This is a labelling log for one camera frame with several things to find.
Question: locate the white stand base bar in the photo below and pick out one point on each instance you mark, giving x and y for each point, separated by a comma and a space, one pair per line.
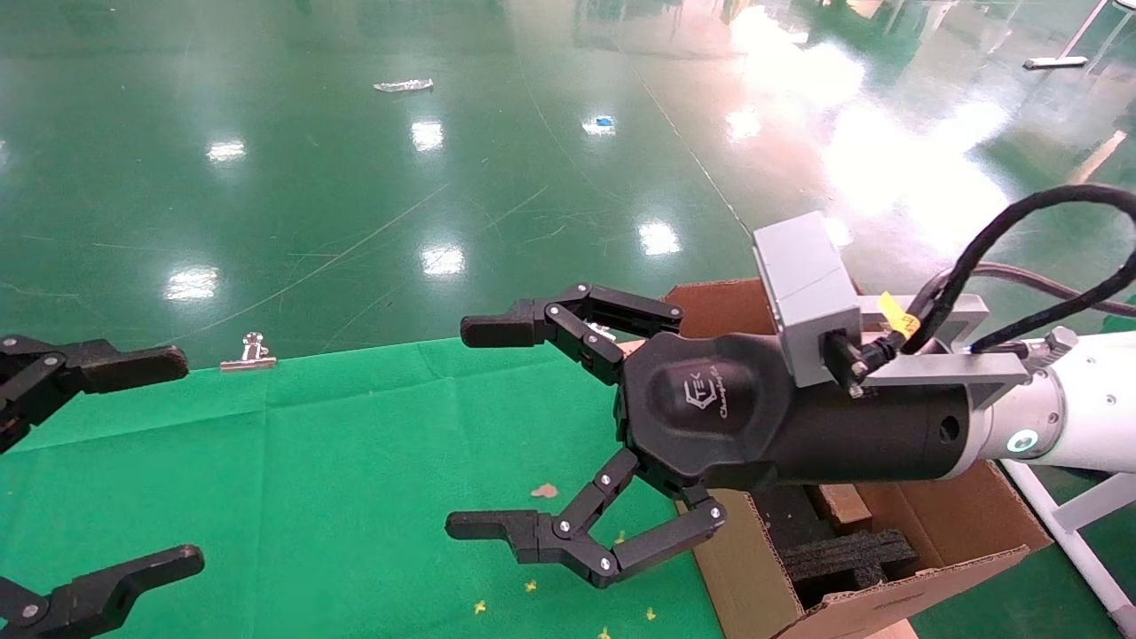
1054, 62

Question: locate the small brown cardboard box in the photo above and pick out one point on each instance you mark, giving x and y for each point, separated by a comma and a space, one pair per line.
841, 506

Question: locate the large open cardboard carton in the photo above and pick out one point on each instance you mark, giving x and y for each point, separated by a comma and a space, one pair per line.
958, 524

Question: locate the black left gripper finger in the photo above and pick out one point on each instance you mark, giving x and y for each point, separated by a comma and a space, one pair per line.
115, 586
106, 366

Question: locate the black foam insert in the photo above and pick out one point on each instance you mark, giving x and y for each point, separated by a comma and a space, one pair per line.
843, 555

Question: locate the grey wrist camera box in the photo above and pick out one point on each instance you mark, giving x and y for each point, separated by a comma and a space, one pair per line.
808, 293

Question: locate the silver foil litter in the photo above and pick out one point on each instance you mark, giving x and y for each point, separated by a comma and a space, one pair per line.
404, 85

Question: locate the silver binder clip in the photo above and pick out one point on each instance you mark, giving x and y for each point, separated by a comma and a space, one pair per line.
250, 355

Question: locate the green table cloth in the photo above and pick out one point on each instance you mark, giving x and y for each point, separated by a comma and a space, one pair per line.
311, 461

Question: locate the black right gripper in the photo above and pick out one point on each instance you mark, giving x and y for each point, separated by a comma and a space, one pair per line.
719, 417

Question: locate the white pipe frame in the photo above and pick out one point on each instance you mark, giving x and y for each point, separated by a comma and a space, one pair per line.
1078, 541

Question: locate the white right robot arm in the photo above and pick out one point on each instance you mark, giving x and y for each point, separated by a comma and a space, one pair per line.
1092, 404

